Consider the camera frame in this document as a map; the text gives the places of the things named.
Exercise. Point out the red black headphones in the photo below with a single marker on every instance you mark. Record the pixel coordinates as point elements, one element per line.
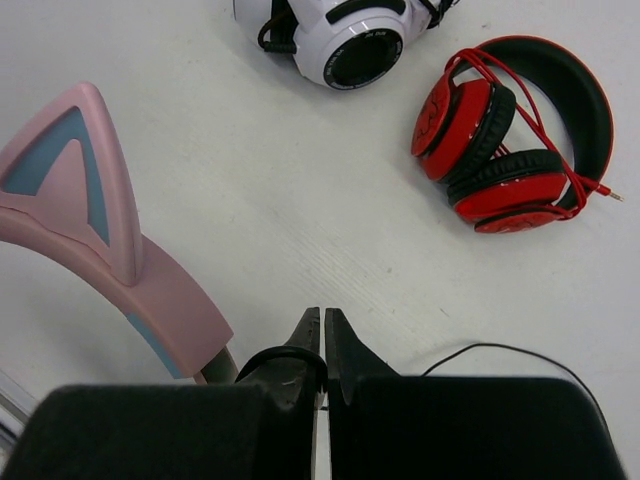
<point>519,131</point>

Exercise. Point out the white black headphones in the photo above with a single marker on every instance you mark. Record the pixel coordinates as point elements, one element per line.
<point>342,45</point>

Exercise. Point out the pink blue cat-ear headphones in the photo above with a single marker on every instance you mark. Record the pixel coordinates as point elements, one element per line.
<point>66,194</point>

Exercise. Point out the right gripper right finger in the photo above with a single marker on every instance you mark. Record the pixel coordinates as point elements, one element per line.
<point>384,425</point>

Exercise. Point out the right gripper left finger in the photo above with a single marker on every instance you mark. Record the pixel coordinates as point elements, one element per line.
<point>261,426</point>

